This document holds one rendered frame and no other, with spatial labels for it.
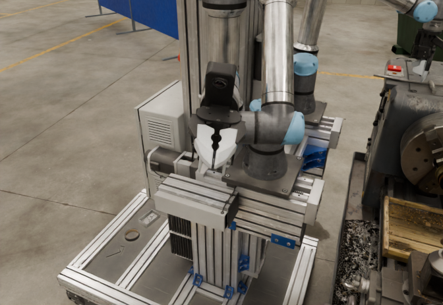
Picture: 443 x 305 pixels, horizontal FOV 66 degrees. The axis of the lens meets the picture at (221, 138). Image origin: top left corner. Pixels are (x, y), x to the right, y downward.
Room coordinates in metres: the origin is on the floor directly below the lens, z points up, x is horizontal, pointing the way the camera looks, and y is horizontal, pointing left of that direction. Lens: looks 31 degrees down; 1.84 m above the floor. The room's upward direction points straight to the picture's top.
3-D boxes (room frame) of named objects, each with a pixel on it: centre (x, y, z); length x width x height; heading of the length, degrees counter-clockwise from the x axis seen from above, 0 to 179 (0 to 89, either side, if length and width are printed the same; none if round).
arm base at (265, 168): (0.94, -0.15, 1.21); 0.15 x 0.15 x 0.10
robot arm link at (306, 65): (1.40, -0.35, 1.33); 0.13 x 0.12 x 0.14; 169
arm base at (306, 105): (1.40, -0.35, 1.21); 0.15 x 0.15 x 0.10
